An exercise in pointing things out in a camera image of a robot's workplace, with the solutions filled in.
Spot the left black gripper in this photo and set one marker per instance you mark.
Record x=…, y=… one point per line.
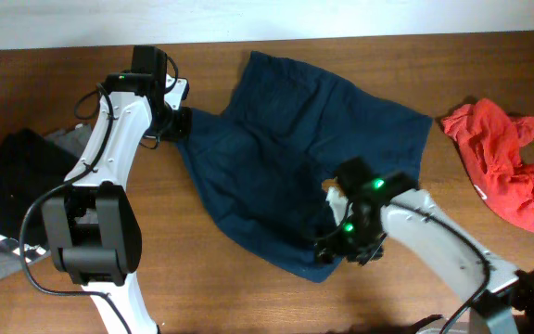
x=182, y=127

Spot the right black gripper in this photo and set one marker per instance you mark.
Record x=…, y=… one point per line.
x=329, y=246

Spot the navy blue shorts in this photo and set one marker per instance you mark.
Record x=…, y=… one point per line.
x=259, y=166

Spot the red mesh garment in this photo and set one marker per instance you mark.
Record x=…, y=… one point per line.
x=489, y=142

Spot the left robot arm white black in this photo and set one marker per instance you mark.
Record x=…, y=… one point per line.
x=90, y=225

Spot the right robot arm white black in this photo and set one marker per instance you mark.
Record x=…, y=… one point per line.
x=496, y=296

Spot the black folded garment white print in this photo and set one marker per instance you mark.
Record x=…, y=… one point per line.
x=12, y=185

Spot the grey folded garment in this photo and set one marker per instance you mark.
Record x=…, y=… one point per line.
x=70, y=139

